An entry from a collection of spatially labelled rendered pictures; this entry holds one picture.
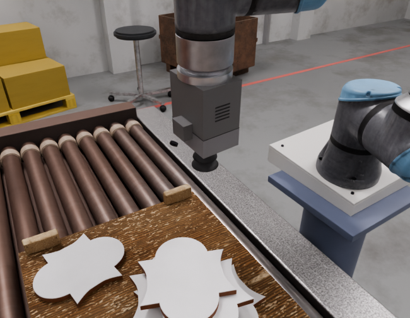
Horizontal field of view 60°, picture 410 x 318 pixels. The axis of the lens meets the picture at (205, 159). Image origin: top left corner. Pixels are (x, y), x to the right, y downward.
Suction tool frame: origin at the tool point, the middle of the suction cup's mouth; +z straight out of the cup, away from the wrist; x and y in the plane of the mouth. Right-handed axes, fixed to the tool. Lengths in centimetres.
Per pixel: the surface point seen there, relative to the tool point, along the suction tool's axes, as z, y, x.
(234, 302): 9.8, 17.2, -7.0
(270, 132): 124, -143, 166
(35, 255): 15.7, -12.1, -27.5
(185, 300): 8.8, 13.7, -12.5
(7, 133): 17, -61, -23
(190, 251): 9.4, 6.8, -7.4
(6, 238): 18.3, -22.3, -31.0
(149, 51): 122, -380, 173
